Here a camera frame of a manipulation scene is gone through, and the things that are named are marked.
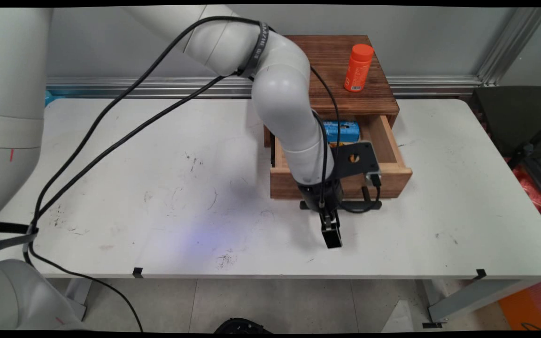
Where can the brown wooden drawer cabinet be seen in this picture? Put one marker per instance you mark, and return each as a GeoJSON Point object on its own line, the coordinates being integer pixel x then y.
{"type": "Point", "coordinates": [336, 61]}

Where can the orange floor mat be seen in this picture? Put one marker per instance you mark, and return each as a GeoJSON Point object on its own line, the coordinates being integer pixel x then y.
{"type": "Point", "coordinates": [529, 305]}

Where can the grey table leg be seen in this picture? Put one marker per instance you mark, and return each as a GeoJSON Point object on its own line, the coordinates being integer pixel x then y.
{"type": "Point", "coordinates": [472, 298]}
{"type": "Point", "coordinates": [79, 295]}

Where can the red plastic bag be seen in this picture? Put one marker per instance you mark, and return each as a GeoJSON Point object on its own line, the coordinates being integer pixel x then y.
{"type": "Point", "coordinates": [531, 190]}

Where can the blue snack package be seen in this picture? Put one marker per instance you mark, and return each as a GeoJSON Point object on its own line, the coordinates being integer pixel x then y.
{"type": "Point", "coordinates": [343, 131]}

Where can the black round floor object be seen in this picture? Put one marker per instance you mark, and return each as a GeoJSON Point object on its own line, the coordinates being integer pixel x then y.
{"type": "Point", "coordinates": [242, 326]}

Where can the diagonal aluminium frame post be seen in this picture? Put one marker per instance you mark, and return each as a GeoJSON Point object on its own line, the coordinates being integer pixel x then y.
{"type": "Point", "coordinates": [510, 44]}

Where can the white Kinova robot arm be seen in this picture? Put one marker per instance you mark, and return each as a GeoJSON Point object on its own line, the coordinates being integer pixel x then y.
{"type": "Point", "coordinates": [280, 94]}

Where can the orange plastic bottle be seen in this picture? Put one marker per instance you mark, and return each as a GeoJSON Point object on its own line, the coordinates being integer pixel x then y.
{"type": "Point", "coordinates": [359, 68]}

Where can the horizontal aluminium frame rail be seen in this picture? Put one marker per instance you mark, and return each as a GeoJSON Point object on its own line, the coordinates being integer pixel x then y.
{"type": "Point", "coordinates": [421, 87]}

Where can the black chair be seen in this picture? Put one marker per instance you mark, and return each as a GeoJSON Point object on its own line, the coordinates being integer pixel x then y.
{"type": "Point", "coordinates": [514, 117]}

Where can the blue bubble wrap sheet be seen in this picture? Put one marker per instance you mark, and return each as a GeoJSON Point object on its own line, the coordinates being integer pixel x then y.
{"type": "Point", "coordinates": [50, 97]}

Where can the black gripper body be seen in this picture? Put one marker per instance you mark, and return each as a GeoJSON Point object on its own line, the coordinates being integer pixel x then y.
{"type": "Point", "coordinates": [320, 195]}

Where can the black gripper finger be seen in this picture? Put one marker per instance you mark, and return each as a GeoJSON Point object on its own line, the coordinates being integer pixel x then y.
{"type": "Point", "coordinates": [332, 238]}
{"type": "Point", "coordinates": [328, 217]}

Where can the black tape mark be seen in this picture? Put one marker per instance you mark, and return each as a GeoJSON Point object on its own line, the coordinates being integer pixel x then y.
{"type": "Point", "coordinates": [137, 272]}
{"type": "Point", "coordinates": [481, 273]}

